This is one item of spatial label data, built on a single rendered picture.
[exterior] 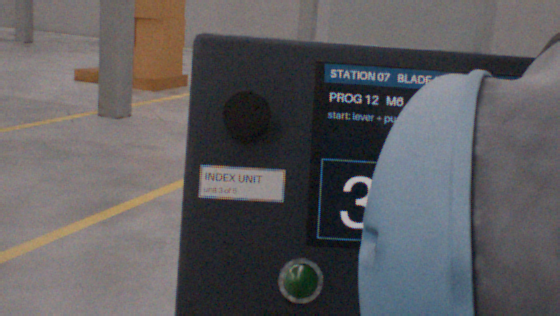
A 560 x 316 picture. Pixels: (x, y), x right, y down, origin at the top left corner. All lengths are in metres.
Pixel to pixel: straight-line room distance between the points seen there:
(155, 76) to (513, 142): 8.62
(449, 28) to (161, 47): 3.45
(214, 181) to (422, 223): 0.24
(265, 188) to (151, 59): 8.40
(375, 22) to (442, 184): 8.10
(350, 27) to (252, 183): 7.98
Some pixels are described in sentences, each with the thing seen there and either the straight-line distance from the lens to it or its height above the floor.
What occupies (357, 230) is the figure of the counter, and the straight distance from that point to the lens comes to 0.42.
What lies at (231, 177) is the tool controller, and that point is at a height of 1.17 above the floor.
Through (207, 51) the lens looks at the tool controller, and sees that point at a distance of 0.42.
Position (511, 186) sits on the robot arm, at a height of 1.24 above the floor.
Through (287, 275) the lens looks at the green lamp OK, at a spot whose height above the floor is 1.12.
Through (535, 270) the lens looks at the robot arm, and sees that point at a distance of 0.18.
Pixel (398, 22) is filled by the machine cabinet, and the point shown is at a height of 1.06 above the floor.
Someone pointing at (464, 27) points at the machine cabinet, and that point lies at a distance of 8.07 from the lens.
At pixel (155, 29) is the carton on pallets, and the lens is 8.79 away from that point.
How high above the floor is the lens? 1.28
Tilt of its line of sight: 12 degrees down
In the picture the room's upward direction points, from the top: 4 degrees clockwise
